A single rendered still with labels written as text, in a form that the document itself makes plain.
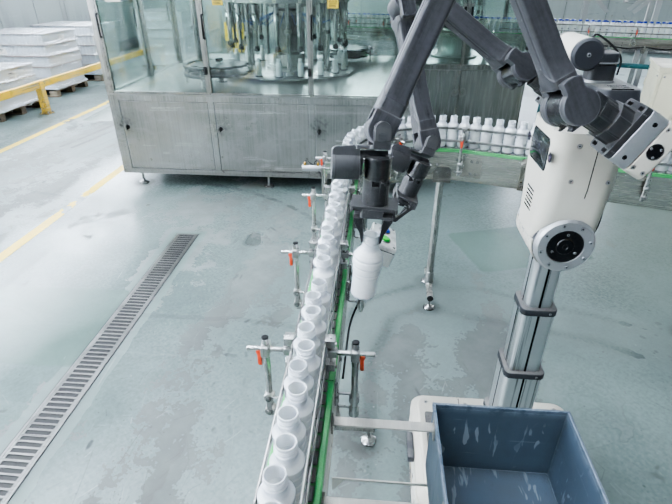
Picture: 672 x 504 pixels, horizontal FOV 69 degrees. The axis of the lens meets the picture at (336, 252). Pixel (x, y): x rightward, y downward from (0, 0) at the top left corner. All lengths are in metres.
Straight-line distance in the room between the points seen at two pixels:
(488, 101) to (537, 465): 5.51
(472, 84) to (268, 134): 2.85
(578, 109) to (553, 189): 0.30
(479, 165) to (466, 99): 3.72
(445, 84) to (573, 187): 5.12
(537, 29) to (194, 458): 2.03
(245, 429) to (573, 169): 1.77
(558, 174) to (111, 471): 2.05
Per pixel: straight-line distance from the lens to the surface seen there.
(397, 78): 1.02
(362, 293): 1.15
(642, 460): 2.65
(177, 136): 4.90
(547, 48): 1.12
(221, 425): 2.46
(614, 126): 1.17
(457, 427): 1.27
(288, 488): 0.84
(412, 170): 1.40
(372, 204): 1.04
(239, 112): 4.64
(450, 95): 6.44
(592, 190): 1.38
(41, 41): 9.89
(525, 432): 1.31
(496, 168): 2.80
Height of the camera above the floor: 1.82
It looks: 29 degrees down
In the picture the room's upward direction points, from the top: straight up
